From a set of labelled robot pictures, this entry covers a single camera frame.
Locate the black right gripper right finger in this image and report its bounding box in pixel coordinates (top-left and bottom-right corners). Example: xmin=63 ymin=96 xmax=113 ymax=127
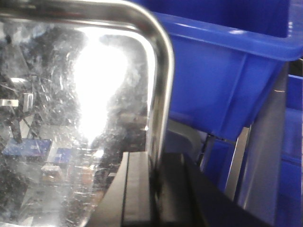
xmin=158 ymin=153 xmax=268 ymax=227

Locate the stacked blue bin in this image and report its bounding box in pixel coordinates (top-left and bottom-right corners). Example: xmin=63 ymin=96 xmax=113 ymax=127
xmin=156 ymin=13 xmax=303 ymax=140
xmin=136 ymin=0 xmax=290 ymax=38

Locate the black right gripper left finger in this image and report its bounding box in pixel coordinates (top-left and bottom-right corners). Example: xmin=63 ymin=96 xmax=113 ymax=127
xmin=89 ymin=151 xmax=153 ymax=227

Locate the lower stacked blue bin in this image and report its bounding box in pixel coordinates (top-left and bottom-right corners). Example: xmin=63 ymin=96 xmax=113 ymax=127
xmin=156 ymin=13 xmax=303 ymax=140

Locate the upper stacked blue bin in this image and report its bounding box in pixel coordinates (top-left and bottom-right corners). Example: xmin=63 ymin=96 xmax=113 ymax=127
xmin=136 ymin=0 xmax=290 ymax=38

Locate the blue bin far right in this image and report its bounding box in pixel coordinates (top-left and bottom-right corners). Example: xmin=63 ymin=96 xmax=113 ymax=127
xmin=276 ymin=75 xmax=303 ymax=227

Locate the silver metal tray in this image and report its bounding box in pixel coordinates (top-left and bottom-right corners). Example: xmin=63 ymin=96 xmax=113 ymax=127
xmin=0 ymin=0 xmax=174 ymax=227

